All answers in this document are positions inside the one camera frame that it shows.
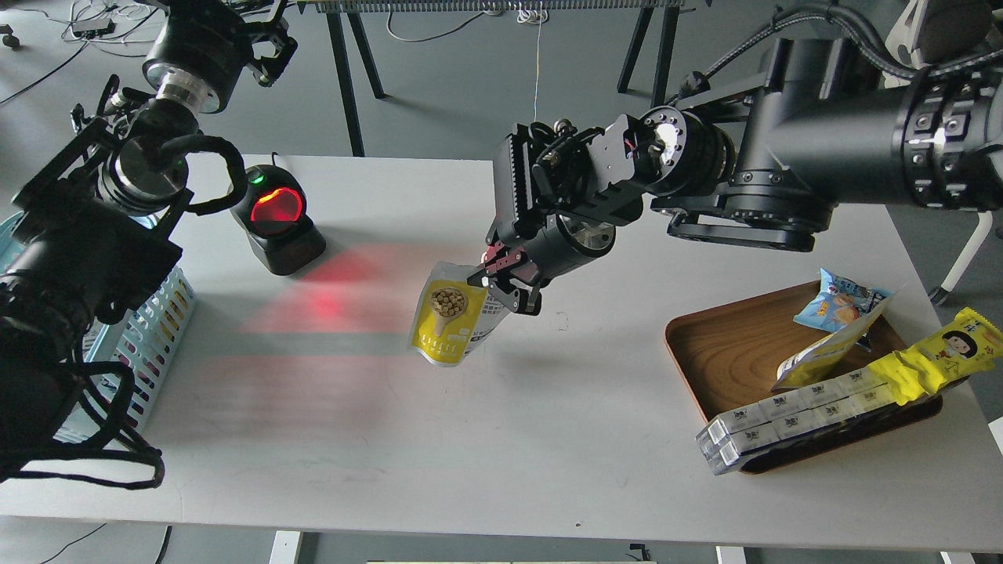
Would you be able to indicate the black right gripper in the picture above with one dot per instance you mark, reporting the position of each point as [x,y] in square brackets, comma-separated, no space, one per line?
[560,194]

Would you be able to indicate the yellow bean snack pouch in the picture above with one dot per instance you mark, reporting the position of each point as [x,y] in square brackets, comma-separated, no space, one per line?
[452,317]

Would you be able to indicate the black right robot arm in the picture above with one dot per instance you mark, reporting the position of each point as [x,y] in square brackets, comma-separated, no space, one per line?
[759,163]

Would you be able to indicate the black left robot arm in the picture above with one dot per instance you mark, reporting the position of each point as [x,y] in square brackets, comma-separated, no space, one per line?
[96,234]

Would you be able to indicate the clear boxed snack pack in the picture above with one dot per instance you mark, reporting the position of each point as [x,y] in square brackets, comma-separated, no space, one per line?
[776,424]

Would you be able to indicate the blue snack bag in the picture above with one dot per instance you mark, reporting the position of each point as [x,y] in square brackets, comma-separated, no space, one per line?
[839,302]

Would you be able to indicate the light blue plastic basket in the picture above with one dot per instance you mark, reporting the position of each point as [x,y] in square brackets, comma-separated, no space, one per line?
[147,340]

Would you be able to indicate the yellow cartoon snack bag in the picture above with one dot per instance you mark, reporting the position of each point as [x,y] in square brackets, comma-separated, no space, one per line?
[968,345]

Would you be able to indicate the black barcode scanner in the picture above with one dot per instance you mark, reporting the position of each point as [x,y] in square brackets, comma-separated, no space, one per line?
[274,216]

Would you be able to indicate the brown wooden tray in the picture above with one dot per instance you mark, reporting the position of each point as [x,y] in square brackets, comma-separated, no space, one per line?
[729,356]

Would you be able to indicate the black power adapter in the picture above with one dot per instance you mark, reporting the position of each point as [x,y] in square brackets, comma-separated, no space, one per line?
[92,28]

